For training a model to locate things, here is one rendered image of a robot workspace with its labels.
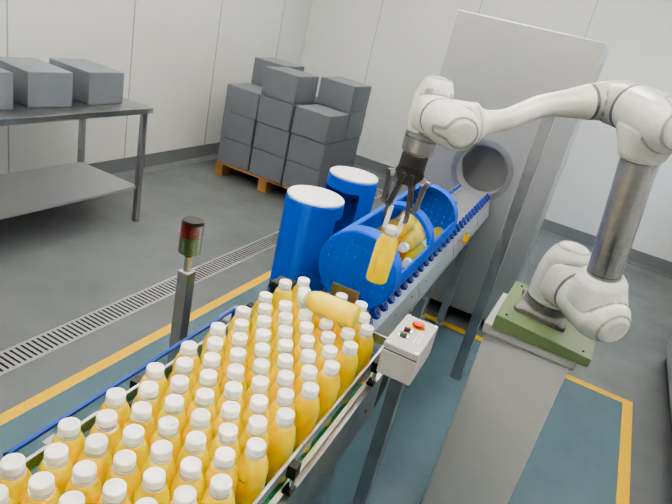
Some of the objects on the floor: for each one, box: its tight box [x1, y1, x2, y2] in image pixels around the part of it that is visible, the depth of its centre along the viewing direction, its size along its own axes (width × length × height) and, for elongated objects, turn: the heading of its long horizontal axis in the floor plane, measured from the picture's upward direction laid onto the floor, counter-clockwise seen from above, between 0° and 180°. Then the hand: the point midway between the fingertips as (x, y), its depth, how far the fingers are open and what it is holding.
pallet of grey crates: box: [214, 57, 372, 193], centre depth 592 cm, size 120×80×119 cm
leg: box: [435, 244, 470, 327], centre depth 393 cm, size 6×6×63 cm
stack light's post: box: [169, 268, 196, 348], centre depth 189 cm, size 4×4×110 cm
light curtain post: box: [450, 116, 556, 380], centre depth 317 cm, size 6×6×170 cm
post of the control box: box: [352, 378, 405, 504], centre depth 186 cm, size 4×4×100 cm
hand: (394, 220), depth 168 cm, fingers closed on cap, 4 cm apart
